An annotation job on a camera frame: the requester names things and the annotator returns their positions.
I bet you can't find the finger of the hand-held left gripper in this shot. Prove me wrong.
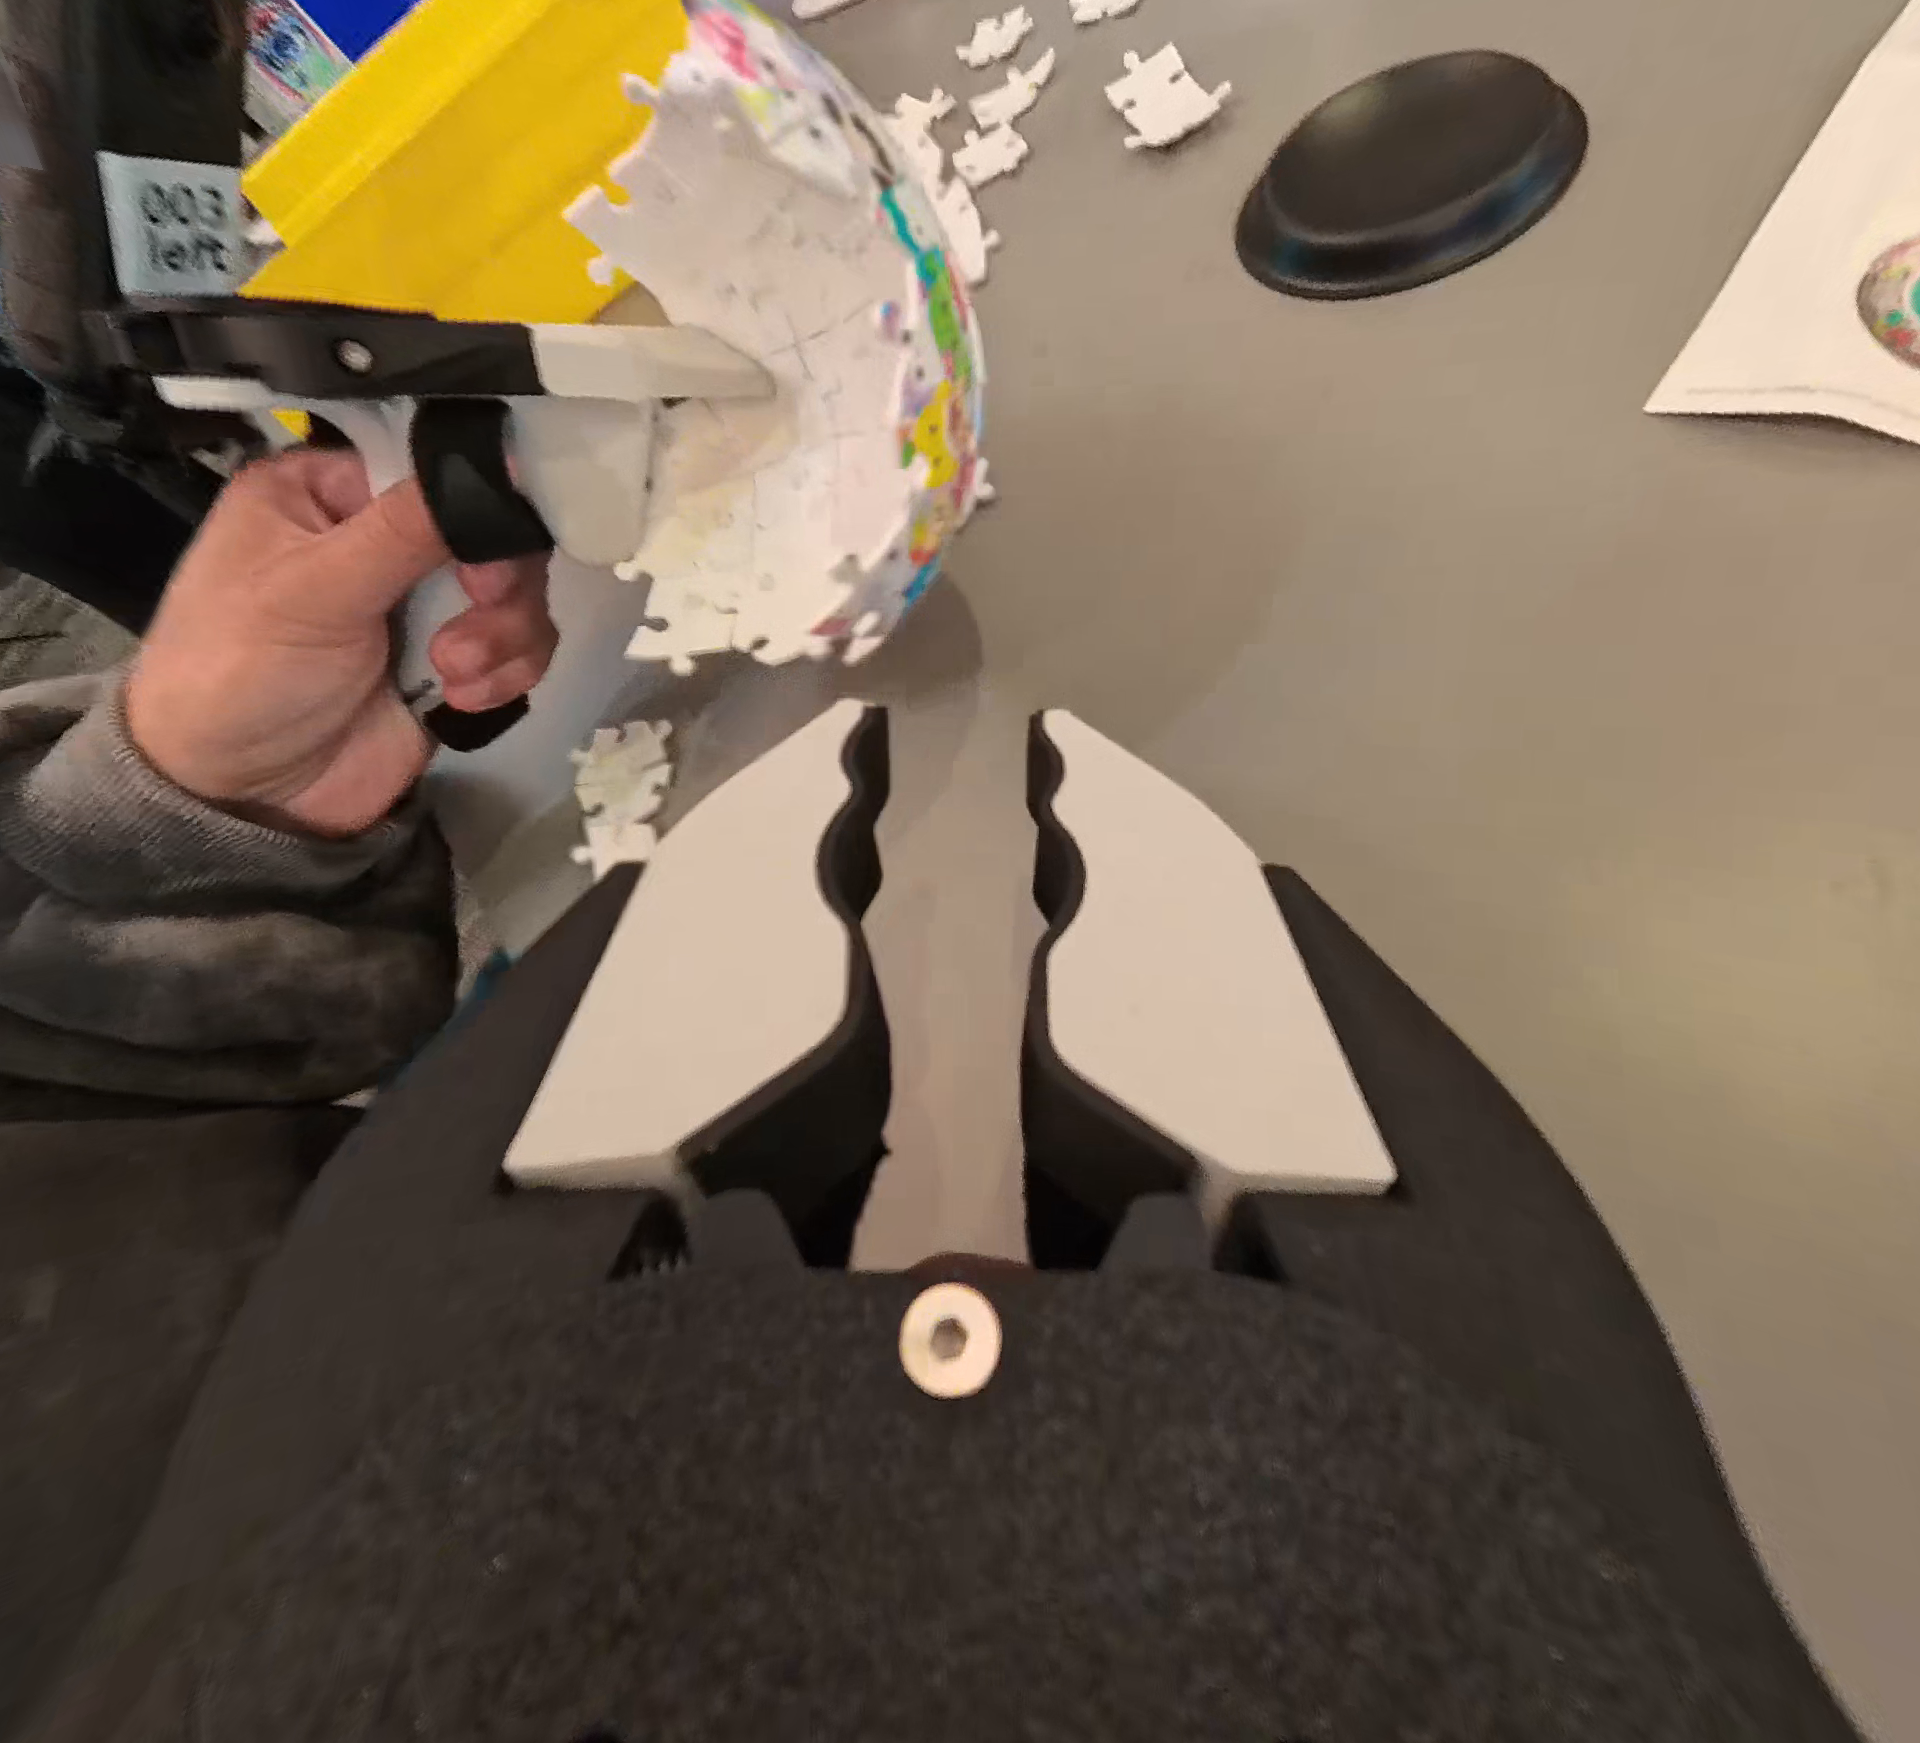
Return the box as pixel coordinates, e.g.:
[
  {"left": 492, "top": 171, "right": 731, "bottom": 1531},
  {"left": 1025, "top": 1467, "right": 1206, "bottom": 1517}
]
[{"left": 528, "top": 320, "right": 782, "bottom": 408}]

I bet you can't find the partly built puzzle ball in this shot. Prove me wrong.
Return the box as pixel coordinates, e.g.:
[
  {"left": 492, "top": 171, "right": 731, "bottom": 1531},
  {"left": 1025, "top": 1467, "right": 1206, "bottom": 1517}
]
[{"left": 566, "top": 0, "right": 1001, "bottom": 674}]

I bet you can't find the yellow plastic bin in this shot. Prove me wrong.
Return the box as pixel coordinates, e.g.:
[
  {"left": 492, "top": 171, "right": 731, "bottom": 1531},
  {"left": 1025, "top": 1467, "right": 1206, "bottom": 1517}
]
[{"left": 240, "top": 0, "right": 696, "bottom": 444}]

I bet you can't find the white printed carton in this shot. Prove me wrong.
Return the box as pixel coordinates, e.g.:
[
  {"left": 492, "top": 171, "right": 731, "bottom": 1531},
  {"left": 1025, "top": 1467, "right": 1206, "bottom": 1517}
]
[{"left": 248, "top": 0, "right": 358, "bottom": 134}]

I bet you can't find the scatter of white puzzle pieces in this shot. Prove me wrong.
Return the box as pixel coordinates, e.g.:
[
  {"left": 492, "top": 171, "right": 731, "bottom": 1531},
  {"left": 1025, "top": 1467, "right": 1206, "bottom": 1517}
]
[{"left": 885, "top": 0, "right": 1236, "bottom": 293}]

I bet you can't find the person's left forearm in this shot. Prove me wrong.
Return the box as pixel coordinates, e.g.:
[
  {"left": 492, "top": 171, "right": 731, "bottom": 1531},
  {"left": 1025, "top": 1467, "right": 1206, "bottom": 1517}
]
[{"left": 0, "top": 571, "right": 462, "bottom": 1110}]

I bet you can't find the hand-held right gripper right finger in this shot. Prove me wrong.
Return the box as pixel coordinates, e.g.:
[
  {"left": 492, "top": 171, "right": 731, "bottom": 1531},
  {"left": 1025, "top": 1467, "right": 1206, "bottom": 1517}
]
[{"left": 1025, "top": 709, "right": 1399, "bottom": 1197}]

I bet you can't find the single white puzzle piece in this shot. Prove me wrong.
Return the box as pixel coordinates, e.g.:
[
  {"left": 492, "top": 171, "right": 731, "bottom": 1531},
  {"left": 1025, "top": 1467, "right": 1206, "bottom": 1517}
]
[{"left": 571, "top": 721, "right": 680, "bottom": 824}]

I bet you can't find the person's left hand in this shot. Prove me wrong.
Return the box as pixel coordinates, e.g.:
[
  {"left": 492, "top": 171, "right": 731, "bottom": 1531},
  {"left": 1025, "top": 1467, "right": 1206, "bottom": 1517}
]
[{"left": 126, "top": 445, "right": 561, "bottom": 839}]

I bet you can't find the printed puzzle instruction sheet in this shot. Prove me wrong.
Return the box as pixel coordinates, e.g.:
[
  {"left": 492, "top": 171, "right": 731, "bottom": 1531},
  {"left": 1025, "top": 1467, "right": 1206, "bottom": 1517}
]
[{"left": 1646, "top": 0, "right": 1920, "bottom": 447}]

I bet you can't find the black round ball stand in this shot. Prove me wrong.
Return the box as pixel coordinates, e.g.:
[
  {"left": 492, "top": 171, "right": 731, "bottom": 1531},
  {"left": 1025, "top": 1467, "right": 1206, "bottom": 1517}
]
[{"left": 1234, "top": 47, "right": 1592, "bottom": 300}]

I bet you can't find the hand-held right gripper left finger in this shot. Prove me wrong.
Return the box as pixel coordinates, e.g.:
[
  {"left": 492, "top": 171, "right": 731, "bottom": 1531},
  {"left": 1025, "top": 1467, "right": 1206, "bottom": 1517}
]
[{"left": 503, "top": 705, "right": 893, "bottom": 1193}]

